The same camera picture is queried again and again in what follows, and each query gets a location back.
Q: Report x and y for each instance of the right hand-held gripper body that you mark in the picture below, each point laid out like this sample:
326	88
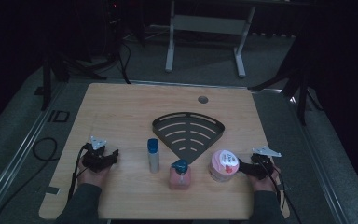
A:
262	166

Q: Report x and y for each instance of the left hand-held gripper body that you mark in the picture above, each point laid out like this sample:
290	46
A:
97	158

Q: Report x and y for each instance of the person's right hand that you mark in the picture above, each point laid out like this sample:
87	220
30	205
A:
265	183

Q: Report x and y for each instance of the person's left hand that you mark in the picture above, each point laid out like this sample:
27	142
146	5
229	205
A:
93	177

